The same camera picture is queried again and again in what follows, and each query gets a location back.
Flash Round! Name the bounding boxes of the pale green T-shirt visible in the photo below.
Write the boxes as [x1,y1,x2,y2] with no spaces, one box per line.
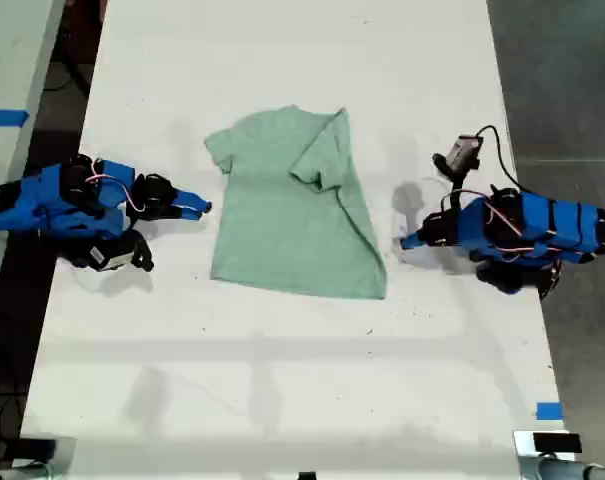
[203,104,388,300]

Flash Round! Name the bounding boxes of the long blue tape strip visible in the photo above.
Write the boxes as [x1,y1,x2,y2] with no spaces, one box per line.
[0,109,31,128]

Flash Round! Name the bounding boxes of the pale side table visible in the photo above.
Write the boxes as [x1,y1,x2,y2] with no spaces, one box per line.
[0,0,67,311]

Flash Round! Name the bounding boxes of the small black box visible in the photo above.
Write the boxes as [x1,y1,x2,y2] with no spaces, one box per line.
[19,438,58,464]
[533,433,582,454]

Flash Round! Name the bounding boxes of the grey metal tube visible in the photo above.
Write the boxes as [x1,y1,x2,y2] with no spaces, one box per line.
[519,457,605,480]

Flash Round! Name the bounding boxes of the red white servo wire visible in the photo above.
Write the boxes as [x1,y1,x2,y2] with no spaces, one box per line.
[84,158,139,214]
[484,199,537,261]

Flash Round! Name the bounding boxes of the black camera stalk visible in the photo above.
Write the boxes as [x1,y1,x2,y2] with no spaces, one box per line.
[431,153,471,195]
[126,231,156,274]

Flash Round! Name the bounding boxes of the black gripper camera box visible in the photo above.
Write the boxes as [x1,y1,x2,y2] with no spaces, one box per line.
[88,243,134,274]

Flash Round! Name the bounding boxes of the grey gripper camera box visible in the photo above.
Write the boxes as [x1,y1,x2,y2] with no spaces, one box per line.
[445,134,483,171]

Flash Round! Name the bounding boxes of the black camera cable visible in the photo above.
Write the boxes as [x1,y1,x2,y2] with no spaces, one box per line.
[474,124,526,194]

